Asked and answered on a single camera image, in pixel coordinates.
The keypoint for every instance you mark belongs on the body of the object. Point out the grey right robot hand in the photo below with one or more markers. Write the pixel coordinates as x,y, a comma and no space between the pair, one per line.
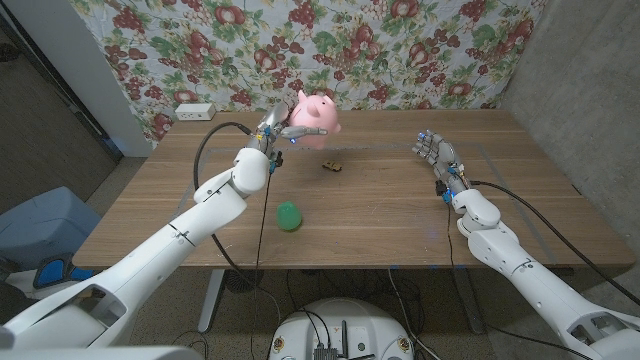
445,157

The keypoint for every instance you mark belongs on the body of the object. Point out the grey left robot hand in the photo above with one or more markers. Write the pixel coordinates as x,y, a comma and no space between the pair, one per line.
270,137

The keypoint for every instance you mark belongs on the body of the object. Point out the pink plastic piggy bank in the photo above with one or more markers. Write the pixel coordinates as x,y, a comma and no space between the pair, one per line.
316,116

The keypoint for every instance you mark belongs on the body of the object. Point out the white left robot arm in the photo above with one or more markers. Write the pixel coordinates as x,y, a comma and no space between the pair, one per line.
150,250

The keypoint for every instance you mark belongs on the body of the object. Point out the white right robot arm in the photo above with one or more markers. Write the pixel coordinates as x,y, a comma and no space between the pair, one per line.
530,285

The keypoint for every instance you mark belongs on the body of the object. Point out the green ball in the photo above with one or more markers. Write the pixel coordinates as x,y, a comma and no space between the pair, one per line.
289,216

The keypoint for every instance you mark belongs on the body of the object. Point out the small yellow toy car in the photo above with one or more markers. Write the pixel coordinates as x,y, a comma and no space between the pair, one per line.
332,166

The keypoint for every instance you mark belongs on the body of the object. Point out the white power strip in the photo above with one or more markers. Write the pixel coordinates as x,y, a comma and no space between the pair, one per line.
195,111

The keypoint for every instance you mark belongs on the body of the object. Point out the floral fruit print backdrop cloth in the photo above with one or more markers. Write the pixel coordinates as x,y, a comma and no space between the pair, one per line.
400,50

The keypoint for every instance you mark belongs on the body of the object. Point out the black round floor fan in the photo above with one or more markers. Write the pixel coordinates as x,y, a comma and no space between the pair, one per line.
243,280

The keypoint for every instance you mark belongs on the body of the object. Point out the grey table leg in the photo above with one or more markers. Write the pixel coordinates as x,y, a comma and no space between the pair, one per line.
470,305

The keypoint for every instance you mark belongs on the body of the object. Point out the white table leg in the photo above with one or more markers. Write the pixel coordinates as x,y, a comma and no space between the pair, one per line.
210,300

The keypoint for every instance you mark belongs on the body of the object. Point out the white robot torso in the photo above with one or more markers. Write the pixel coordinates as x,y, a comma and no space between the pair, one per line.
350,320

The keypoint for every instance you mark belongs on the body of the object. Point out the blue plastic bin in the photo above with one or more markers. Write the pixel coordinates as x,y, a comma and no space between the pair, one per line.
45,225

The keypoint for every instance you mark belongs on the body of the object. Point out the blue and black pad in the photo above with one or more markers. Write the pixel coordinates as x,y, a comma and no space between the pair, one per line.
50,272

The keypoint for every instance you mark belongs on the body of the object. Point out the dark trouser leg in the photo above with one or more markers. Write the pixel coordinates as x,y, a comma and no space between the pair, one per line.
12,302

